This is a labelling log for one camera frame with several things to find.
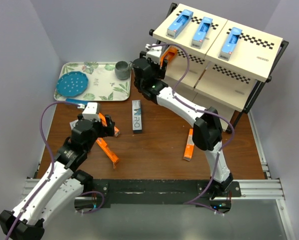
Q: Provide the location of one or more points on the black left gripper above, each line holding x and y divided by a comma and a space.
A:
105, 131

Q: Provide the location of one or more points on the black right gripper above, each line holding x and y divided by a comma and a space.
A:
160, 73

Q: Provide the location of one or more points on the orange curaprox box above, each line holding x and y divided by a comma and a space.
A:
168, 55
115, 130
189, 148

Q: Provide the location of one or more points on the blue silver R&O toothpaste box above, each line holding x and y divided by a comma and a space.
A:
75, 101

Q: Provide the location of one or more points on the light blue Curaprox box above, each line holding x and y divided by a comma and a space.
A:
201, 32
177, 26
230, 43

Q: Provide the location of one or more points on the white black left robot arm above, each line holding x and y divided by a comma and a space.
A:
44, 192

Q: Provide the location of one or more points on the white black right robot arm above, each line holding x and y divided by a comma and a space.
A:
206, 124

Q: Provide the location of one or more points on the cream three tier shelf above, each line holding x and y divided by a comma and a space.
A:
232, 86

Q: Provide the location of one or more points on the orange Curaprox box open flap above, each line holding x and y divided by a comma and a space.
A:
110, 154

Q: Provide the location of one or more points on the grey ceramic mug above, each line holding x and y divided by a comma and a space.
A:
123, 69

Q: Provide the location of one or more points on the leaf patterned serving tray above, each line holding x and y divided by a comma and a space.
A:
103, 84

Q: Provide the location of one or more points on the teal dotted plate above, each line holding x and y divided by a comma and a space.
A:
72, 84

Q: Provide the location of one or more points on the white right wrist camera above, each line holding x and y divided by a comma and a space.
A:
153, 52

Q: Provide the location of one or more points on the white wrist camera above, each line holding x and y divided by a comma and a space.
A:
153, 52
91, 111

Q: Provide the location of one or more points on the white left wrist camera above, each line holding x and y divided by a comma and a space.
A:
91, 111

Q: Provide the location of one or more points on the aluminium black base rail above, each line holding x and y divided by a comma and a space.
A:
153, 194

